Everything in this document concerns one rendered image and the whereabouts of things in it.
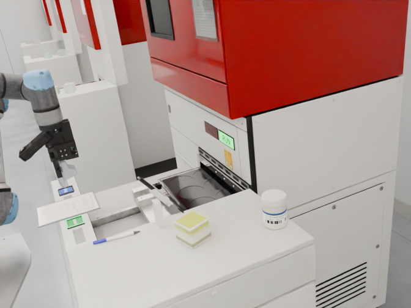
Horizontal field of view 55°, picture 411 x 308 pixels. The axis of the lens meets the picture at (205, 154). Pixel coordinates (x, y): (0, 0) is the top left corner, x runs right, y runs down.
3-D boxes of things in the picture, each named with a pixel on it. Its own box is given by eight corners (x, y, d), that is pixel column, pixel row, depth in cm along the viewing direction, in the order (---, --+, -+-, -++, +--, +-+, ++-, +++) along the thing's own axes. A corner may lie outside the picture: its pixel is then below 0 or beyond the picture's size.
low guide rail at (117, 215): (207, 187, 171) (206, 181, 170) (208, 189, 169) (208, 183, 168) (91, 225, 154) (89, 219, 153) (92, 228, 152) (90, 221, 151)
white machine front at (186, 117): (178, 151, 213) (167, 77, 197) (259, 220, 143) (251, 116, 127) (173, 152, 212) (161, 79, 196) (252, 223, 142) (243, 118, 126)
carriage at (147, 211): (151, 194, 165) (150, 188, 164) (185, 238, 134) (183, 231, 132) (133, 200, 162) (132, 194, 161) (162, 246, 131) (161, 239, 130)
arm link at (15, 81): (-6, 70, 118) (8, 73, 110) (32, 74, 126) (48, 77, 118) (-6, 97, 119) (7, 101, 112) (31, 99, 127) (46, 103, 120)
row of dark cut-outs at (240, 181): (199, 151, 176) (199, 146, 175) (250, 190, 138) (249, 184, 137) (198, 152, 175) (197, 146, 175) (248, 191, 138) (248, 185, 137)
